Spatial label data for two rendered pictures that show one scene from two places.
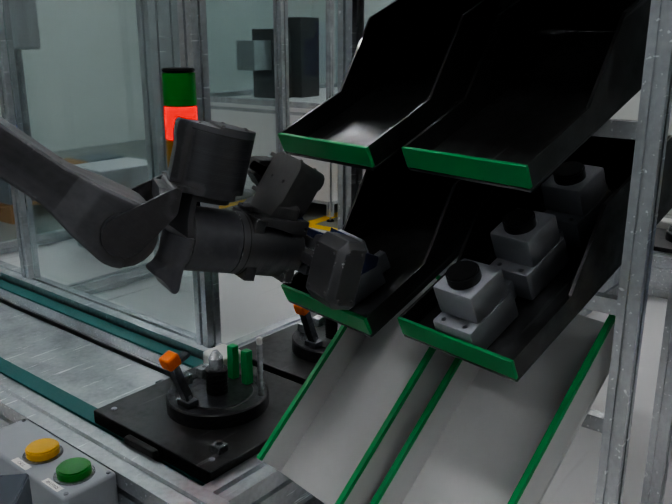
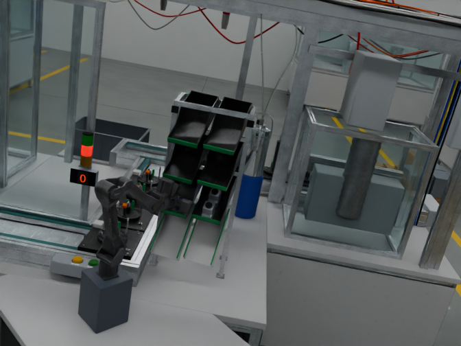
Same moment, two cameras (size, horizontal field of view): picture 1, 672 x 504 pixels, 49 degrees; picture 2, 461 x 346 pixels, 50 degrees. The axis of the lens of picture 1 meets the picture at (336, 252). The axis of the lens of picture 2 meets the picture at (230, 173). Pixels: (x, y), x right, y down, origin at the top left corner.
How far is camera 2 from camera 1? 1.56 m
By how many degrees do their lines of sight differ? 37
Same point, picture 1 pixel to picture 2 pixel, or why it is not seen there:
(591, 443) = not seen: hidden behind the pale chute
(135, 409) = (90, 244)
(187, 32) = (91, 121)
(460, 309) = (208, 212)
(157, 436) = not seen: hidden behind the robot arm
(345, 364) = (162, 224)
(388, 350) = (174, 219)
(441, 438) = (193, 238)
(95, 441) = (86, 255)
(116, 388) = (60, 239)
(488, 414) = (203, 231)
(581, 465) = not seen: hidden behind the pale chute
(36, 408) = (54, 248)
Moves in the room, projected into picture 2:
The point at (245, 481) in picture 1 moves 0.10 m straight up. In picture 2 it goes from (139, 257) to (142, 237)
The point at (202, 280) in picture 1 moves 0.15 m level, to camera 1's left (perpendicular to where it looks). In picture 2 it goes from (86, 199) to (54, 202)
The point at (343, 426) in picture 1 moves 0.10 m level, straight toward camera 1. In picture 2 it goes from (167, 239) to (178, 250)
